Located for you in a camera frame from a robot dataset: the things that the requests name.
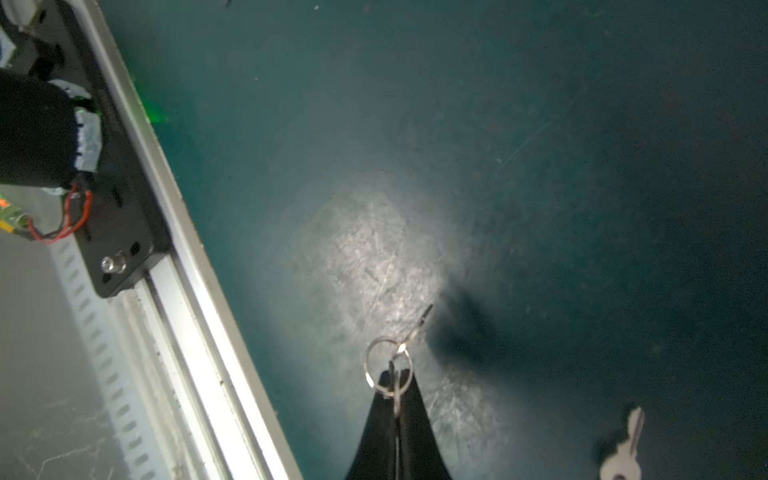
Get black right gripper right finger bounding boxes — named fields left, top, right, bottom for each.
left=395, top=370, right=451, bottom=479

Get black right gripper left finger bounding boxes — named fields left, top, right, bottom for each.
left=346, top=393, right=398, bottom=480

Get single key with ring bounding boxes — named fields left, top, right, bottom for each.
left=599, top=407, right=645, bottom=480

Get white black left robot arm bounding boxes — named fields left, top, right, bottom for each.
left=1, top=69, right=104, bottom=188

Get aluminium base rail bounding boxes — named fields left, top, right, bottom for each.
left=52, top=1, right=301, bottom=479

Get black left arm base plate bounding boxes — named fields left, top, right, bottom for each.
left=35, top=1, right=172, bottom=298

